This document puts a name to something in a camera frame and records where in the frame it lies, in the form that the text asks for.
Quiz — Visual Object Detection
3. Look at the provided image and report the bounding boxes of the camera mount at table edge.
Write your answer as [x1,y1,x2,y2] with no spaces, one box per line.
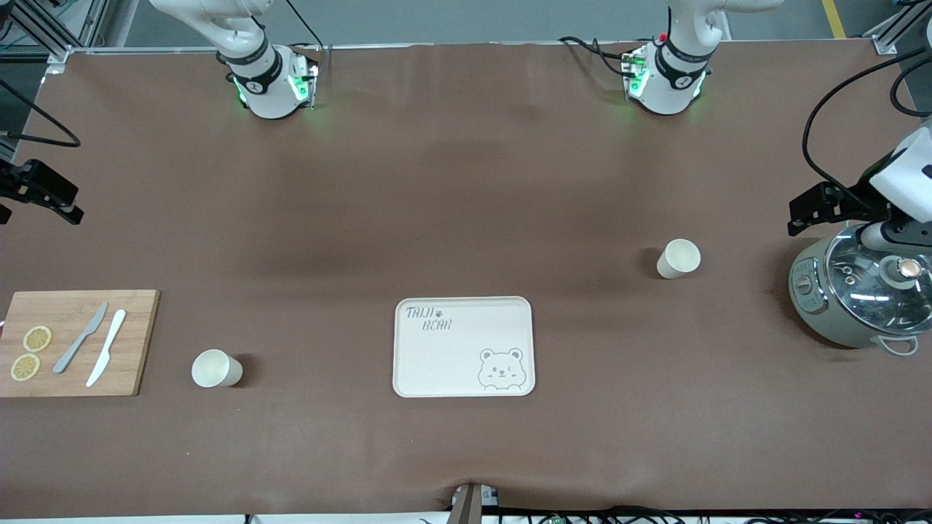
[448,482,502,524]

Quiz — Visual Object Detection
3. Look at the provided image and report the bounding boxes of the glass pot lid with knob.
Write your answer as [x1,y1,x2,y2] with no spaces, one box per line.
[825,224,932,336]

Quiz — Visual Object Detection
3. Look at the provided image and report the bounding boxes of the black cable at right arm base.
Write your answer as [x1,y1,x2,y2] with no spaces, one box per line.
[283,0,325,52]

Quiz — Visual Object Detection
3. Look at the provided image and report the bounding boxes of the brown table cover mat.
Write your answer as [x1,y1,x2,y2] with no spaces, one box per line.
[0,40,932,519]

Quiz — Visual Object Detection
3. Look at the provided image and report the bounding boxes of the black cables at left arm base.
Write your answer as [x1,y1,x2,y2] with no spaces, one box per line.
[558,35,641,77]

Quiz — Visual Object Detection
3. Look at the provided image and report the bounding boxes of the grey plastic knife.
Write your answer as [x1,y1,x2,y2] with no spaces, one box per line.
[52,302,109,375]

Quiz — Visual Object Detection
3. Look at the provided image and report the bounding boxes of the bamboo cutting board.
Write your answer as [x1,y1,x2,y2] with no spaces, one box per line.
[0,290,161,398]

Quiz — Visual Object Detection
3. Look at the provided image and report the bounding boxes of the cream tray with bear print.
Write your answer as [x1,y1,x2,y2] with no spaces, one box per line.
[392,296,536,398]

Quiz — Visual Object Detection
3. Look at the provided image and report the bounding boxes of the white plastic knife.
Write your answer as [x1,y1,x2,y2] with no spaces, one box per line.
[86,309,127,388]

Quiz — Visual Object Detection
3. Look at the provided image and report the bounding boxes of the short black left arm cable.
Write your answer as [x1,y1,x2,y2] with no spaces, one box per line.
[890,69,932,119]

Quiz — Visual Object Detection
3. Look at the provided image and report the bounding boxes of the aluminium frame profile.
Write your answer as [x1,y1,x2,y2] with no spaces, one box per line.
[870,0,932,56]
[0,0,110,75]

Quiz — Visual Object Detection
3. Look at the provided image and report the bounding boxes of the grey-green electric cooking pot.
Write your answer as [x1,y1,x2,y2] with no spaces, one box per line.
[789,231,932,357]

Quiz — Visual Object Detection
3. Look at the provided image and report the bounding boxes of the white IKEA cup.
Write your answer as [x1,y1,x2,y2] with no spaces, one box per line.
[657,239,702,280]
[191,349,244,389]

